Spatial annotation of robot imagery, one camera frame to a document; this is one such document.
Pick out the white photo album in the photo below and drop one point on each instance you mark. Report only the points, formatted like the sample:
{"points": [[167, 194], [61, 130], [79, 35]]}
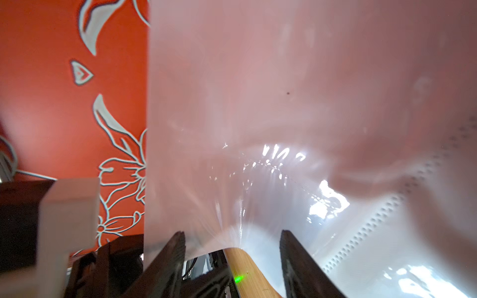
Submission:
{"points": [[352, 124]]}

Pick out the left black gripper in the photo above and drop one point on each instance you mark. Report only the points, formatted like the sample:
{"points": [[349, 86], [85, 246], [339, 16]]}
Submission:
{"points": [[109, 271]]}

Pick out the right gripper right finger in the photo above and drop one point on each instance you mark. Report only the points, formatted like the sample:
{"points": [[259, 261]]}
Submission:
{"points": [[303, 278]]}

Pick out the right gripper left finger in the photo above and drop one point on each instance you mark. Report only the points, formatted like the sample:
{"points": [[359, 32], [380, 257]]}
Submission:
{"points": [[163, 277]]}

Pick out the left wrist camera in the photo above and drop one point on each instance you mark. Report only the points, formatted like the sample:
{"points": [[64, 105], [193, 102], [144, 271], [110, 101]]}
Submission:
{"points": [[42, 224]]}

